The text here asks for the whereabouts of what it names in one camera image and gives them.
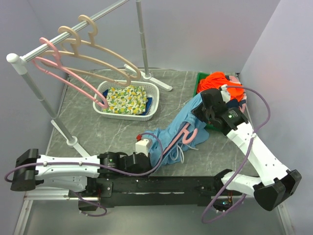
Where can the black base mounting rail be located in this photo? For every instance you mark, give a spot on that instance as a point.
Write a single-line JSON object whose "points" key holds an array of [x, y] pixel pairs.
{"points": [[152, 190]]}

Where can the white plastic laundry basket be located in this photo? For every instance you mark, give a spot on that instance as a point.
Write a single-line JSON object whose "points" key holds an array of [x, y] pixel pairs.
{"points": [[138, 101]]}

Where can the light blue shorts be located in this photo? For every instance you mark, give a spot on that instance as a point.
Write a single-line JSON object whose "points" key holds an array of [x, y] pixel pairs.
{"points": [[162, 137]]}

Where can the orange garment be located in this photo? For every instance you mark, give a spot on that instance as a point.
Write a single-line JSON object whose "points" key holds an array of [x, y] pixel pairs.
{"points": [[214, 80]]}

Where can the white metal clothes rack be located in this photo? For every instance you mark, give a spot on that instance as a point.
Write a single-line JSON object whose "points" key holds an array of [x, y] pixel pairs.
{"points": [[19, 64]]}

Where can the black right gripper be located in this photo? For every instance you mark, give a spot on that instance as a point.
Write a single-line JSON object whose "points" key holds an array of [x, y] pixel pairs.
{"points": [[197, 111]]}

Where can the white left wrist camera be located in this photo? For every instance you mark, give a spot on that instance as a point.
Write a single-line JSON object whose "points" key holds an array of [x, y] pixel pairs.
{"points": [[143, 145]]}

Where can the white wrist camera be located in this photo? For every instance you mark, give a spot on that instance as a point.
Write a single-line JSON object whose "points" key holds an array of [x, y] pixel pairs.
{"points": [[225, 91], [143, 145]]}

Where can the beige hanger left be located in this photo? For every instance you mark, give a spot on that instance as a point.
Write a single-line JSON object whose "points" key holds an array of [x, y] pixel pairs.
{"points": [[84, 72]]}

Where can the beige hanger right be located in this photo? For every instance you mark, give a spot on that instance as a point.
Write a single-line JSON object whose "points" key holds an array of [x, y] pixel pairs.
{"points": [[71, 45]]}

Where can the lemon print cloth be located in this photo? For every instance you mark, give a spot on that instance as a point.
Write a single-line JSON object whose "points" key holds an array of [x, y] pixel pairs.
{"points": [[127, 100]]}

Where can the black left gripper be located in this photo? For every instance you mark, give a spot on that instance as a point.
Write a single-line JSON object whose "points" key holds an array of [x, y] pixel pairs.
{"points": [[146, 170]]}

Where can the navy pink floral garment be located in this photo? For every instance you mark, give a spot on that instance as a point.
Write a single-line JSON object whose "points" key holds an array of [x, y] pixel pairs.
{"points": [[237, 95]]}

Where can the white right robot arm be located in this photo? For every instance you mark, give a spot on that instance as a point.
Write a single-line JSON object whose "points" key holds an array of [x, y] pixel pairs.
{"points": [[275, 182]]}

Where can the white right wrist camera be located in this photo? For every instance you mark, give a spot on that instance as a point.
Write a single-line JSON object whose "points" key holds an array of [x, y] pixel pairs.
{"points": [[225, 91]]}

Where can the green plastic tray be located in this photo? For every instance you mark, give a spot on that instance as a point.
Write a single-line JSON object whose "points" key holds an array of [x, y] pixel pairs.
{"points": [[201, 76]]}

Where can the aluminium frame rail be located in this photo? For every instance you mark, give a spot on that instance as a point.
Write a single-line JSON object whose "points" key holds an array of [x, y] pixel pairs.
{"points": [[47, 195]]}

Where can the beige hanger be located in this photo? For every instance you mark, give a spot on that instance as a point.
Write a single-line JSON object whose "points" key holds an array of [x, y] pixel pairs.
{"points": [[71, 45], [84, 72]]}

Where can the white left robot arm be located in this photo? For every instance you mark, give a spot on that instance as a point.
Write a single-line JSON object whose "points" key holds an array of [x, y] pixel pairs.
{"points": [[33, 170]]}

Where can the pink hanger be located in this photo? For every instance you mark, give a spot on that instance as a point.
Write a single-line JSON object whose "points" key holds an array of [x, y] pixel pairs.
{"points": [[184, 135], [57, 64]]}

